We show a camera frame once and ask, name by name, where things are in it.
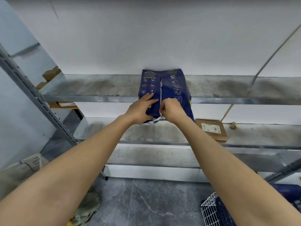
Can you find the person's right forearm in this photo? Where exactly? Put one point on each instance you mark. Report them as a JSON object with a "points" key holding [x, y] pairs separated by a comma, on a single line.
{"points": [[230, 167]]}

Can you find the person's left hand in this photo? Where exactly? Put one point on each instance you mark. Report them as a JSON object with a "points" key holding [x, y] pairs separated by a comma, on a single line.
{"points": [[137, 111]]}

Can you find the brown cardboard mailer white label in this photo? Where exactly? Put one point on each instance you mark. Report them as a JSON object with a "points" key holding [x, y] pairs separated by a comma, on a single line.
{"points": [[212, 129]]}

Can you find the small brown cardboard scrap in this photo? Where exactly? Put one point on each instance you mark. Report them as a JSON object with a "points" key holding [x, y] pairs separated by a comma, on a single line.
{"points": [[233, 125]]}

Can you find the person's right hand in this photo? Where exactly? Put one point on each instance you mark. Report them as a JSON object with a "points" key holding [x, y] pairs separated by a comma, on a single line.
{"points": [[174, 111]]}

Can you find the camouflage fabric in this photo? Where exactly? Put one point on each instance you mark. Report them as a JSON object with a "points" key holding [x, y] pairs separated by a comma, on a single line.
{"points": [[85, 209]]}

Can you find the grey metal rack beam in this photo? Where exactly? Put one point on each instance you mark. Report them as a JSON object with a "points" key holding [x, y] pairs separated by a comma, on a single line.
{"points": [[285, 168]]}

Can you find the brown cardboard box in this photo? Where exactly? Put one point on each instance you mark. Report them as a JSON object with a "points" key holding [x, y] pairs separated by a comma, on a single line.
{"points": [[50, 74]]}

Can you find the dark blue printed package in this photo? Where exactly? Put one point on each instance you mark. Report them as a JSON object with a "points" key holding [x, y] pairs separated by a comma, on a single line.
{"points": [[170, 87]]}

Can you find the person's right fingers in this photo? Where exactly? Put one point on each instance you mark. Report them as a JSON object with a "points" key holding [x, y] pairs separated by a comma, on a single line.
{"points": [[165, 106]]}

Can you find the beige woven sack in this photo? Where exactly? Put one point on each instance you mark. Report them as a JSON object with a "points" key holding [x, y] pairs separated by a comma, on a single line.
{"points": [[21, 169]]}

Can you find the flat cardboard box with papers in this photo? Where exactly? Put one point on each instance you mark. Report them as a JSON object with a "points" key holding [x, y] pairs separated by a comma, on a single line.
{"points": [[63, 105]]}

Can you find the person's left forearm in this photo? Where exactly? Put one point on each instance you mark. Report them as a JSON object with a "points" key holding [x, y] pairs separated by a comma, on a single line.
{"points": [[70, 169]]}

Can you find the galvanized metal shelf board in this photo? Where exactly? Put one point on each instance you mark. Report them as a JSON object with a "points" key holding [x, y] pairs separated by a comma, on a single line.
{"points": [[98, 88], [152, 157], [145, 134]]}

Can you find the perforated metal rack upright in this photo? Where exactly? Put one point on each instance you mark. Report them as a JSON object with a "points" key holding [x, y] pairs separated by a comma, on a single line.
{"points": [[28, 87]]}

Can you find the grey diagonal brace rod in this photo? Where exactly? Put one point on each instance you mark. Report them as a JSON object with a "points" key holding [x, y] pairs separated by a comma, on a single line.
{"points": [[270, 59]]}

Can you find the person's left fingers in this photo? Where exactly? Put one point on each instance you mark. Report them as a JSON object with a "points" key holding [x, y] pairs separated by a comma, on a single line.
{"points": [[147, 98]]}

